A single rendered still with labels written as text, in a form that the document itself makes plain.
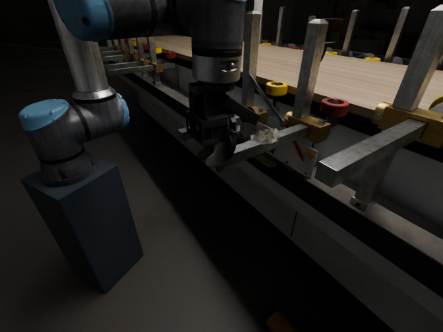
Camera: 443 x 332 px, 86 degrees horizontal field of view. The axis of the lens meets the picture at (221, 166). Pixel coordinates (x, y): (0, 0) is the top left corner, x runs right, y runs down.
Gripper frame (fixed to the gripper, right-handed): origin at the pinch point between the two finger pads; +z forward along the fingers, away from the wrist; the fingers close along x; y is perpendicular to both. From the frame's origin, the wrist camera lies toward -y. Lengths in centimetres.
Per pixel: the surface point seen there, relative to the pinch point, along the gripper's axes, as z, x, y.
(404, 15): -35, -32, -137
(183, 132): 0.7, -23.7, -1.3
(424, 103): -10, 15, -64
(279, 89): -8.5, -22.1, -39.6
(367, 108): -9.4, 7.2, -46.0
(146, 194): 83, -103, -4
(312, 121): -5.8, 0.6, -31.0
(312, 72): -18.8, -2.7, -29.9
